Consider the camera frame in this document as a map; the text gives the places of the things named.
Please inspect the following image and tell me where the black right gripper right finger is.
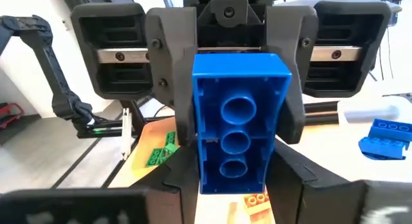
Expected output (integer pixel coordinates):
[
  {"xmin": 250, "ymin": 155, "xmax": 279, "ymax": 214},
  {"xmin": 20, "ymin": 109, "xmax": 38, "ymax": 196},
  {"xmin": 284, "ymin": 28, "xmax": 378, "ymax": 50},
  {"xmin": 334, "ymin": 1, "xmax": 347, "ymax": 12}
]
[{"xmin": 265, "ymin": 138, "xmax": 355, "ymax": 224}]

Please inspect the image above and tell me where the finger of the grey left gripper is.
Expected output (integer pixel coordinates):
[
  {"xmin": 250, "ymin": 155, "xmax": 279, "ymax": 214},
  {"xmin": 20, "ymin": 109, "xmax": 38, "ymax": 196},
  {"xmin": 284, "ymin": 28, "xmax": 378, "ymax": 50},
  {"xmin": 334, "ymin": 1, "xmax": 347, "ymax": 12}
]
[
  {"xmin": 145, "ymin": 6, "xmax": 198, "ymax": 147},
  {"xmin": 265, "ymin": 5, "xmax": 320, "ymax": 145}
]

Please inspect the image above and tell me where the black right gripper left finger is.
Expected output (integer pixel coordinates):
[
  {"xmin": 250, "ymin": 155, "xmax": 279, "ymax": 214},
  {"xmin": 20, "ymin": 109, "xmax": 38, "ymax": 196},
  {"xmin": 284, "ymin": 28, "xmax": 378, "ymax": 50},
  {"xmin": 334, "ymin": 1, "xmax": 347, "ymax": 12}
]
[{"xmin": 130, "ymin": 145, "xmax": 201, "ymax": 224}]

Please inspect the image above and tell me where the orange plastic building block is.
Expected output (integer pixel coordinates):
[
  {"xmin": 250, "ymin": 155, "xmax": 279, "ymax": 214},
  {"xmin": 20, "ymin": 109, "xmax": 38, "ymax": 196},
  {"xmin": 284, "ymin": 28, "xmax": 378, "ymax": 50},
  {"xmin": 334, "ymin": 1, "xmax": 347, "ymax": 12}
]
[
  {"xmin": 248, "ymin": 206, "xmax": 274, "ymax": 224},
  {"xmin": 243, "ymin": 191, "xmax": 270, "ymax": 209}
]

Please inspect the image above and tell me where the white plastic strip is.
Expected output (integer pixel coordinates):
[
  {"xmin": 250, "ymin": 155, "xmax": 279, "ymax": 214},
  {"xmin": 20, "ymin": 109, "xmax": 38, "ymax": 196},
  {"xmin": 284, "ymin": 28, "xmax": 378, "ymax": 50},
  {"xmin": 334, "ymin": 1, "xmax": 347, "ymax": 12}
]
[{"xmin": 121, "ymin": 107, "xmax": 133, "ymax": 161}]

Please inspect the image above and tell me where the red metal cart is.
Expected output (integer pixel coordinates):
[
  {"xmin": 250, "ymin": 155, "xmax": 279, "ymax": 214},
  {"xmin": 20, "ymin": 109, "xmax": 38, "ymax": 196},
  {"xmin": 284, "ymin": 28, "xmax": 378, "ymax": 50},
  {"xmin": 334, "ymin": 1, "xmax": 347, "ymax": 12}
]
[{"xmin": 0, "ymin": 102, "xmax": 25, "ymax": 130}]

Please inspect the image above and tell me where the clear plastic bin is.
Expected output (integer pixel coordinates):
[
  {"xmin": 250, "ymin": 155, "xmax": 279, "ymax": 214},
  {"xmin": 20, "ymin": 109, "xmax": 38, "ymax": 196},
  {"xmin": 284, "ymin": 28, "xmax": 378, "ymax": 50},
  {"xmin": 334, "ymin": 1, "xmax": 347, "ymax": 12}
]
[{"xmin": 337, "ymin": 97, "xmax": 412, "ymax": 167}]

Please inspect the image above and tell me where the black cable drag chain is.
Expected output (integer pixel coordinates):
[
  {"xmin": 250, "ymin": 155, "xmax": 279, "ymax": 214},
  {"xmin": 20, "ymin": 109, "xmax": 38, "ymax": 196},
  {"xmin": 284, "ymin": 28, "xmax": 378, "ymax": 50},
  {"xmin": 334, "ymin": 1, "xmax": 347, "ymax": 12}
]
[{"xmin": 0, "ymin": 14, "xmax": 95, "ymax": 128}]

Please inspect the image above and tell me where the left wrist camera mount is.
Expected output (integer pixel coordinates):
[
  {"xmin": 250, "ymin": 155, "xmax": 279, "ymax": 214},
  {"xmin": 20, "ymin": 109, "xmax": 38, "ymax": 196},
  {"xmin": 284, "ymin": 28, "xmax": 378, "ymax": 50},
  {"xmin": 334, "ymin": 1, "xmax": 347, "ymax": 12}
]
[{"xmin": 182, "ymin": 0, "xmax": 275, "ymax": 28}]

